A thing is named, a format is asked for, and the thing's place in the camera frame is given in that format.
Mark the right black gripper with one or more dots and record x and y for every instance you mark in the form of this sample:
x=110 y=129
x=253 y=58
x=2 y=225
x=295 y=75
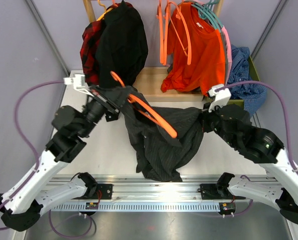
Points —
x=206 y=114

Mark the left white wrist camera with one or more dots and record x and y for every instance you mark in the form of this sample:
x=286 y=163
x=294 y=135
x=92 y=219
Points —
x=78 y=83

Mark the red black plaid shirt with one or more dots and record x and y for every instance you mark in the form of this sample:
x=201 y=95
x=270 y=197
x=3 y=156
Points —
x=91 y=37

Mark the orange hanger of blue shirt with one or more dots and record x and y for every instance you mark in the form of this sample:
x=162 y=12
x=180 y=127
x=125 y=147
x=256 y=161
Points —
x=161 y=33

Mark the green laundry basket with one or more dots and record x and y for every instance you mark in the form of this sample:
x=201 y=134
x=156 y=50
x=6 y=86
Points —
x=254 y=76

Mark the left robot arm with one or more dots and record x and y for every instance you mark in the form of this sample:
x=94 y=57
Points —
x=25 y=203

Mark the orange t-shirt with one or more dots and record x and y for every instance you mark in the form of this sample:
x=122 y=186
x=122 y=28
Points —
x=197 y=50

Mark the yellow hanger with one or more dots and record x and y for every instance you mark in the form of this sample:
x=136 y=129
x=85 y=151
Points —
x=106 y=9

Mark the teal hanger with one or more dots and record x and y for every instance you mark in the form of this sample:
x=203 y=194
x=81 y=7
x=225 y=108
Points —
x=206 y=11

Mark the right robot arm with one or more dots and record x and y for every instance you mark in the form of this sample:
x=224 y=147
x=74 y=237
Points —
x=261 y=146

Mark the pink hanger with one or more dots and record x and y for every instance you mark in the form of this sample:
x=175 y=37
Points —
x=227 y=50

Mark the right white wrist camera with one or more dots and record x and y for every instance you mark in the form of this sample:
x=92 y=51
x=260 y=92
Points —
x=220 y=95

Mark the dark grey striped shirt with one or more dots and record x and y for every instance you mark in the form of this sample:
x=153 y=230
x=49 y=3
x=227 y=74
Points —
x=159 y=155

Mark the wooden clothes rack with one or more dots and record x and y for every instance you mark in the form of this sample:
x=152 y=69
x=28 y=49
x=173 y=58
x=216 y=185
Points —
x=150 y=78

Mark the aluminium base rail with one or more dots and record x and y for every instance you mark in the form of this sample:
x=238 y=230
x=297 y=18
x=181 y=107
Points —
x=131 y=194

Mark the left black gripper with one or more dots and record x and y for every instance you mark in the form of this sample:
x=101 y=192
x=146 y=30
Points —
x=109 y=104

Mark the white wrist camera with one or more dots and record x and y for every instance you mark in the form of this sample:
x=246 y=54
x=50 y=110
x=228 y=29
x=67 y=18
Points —
x=78 y=83
x=220 y=95

